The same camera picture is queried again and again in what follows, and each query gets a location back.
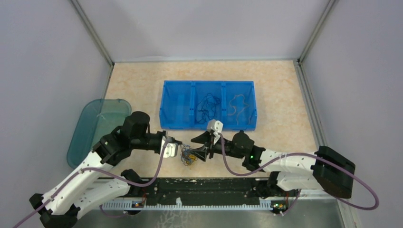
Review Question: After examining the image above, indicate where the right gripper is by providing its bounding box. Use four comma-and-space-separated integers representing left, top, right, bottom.
188, 129, 245, 161

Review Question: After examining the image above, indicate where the coloured cable bundle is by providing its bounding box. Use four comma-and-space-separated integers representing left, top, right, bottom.
179, 144, 199, 167

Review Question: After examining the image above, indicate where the dark blue cable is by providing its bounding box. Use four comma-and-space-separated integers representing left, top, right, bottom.
195, 92, 222, 124

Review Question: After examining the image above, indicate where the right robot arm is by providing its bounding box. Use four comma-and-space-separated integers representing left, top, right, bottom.
191, 130, 355, 199

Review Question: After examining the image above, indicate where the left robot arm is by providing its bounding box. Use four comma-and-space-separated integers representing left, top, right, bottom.
29, 111, 178, 228

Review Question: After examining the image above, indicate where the blue three-compartment bin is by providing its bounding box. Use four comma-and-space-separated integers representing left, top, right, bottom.
159, 80, 258, 131

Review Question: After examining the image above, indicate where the teal transparent plastic tray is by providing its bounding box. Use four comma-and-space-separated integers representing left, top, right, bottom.
67, 99, 132, 169

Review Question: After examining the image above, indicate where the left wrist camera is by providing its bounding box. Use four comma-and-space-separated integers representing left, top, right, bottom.
161, 136, 182, 158

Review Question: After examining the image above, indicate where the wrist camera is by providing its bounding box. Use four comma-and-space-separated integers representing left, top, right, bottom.
207, 119, 224, 143
161, 136, 182, 158

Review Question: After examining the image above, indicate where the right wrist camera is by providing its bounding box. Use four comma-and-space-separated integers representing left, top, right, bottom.
207, 119, 224, 143

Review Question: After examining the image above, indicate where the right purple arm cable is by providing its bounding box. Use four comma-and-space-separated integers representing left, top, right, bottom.
220, 133, 380, 217

